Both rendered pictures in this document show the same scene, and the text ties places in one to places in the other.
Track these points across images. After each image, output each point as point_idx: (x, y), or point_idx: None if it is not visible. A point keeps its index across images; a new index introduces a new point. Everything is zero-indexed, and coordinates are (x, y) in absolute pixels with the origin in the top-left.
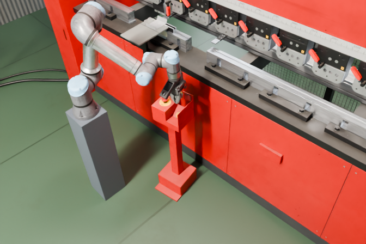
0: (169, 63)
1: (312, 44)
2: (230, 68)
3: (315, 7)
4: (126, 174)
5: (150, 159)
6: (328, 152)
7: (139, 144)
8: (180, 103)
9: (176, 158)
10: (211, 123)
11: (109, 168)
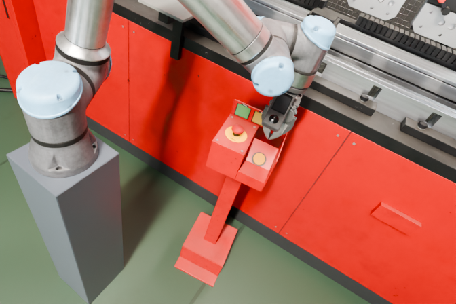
0: (315, 45)
1: None
2: (341, 80)
3: None
4: (123, 245)
5: (159, 216)
6: None
7: (138, 191)
8: (254, 136)
9: (221, 223)
10: (281, 167)
11: (104, 255)
